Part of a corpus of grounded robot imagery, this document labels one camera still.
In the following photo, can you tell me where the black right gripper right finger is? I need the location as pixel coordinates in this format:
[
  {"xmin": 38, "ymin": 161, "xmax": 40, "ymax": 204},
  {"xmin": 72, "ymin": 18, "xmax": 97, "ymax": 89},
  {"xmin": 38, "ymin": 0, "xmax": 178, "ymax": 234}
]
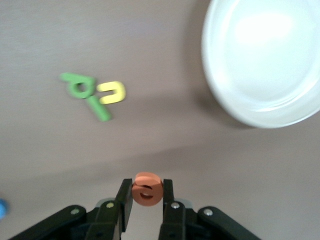
[{"xmin": 157, "ymin": 178, "xmax": 263, "ymax": 240}]

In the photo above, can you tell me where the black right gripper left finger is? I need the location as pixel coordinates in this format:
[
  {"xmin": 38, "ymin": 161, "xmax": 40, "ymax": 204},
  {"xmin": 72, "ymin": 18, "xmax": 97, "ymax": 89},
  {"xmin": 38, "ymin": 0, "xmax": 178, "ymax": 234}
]
[{"xmin": 7, "ymin": 177, "xmax": 135, "ymax": 240}]

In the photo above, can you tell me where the orange foam letter e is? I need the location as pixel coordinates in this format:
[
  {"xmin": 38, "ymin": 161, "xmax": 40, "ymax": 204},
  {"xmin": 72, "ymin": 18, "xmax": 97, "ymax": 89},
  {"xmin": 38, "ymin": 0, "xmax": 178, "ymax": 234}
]
[{"xmin": 131, "ymin": 171, "xmax": 165, "ymax": 208}]

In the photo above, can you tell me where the green foam bar letter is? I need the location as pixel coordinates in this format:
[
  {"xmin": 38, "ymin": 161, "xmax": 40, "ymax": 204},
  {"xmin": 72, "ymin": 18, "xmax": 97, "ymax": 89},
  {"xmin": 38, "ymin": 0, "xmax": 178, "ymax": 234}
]
[{"xmin": 86, "ymin": 96, "xmax": 113, "ymax": 123}]

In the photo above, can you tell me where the yellow foam letter u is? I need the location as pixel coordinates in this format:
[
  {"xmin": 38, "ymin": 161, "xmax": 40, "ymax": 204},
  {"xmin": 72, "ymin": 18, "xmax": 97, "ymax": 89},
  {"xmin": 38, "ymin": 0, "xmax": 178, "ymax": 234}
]
[{"xmin": 96, "ymin": 81, "xmax": 127, "ymax": 105}]

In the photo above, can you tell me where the green foam letter a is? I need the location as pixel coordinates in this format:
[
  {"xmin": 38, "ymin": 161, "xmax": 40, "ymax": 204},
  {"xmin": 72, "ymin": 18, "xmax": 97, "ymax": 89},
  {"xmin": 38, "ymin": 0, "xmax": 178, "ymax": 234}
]
[{"xmin": 59, "ymin": 72, "xmax": 97, "ymax": 101}]

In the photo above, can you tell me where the blue foam letter p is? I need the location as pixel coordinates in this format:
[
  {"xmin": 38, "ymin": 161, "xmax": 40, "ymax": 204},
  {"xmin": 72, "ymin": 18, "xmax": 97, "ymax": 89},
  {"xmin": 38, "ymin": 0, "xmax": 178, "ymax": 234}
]
[{"xmin": 0, "ymin": 198, "xmax": 10, "ymax": 220}]

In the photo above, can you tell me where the brown table mat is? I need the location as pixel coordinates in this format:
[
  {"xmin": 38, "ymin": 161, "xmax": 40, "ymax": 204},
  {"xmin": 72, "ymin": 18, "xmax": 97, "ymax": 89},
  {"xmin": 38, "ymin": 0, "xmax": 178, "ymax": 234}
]
[{"xmin": 0, "ymin": 0, "xmax": 320, "ymax": 240}]

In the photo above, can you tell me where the beige round plate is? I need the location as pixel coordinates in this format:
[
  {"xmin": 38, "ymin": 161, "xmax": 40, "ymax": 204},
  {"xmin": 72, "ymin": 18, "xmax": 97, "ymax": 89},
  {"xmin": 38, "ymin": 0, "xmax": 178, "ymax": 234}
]
[{"xmin": 201, "ymin": 0, "xmax": 320, "ymax": 130}]

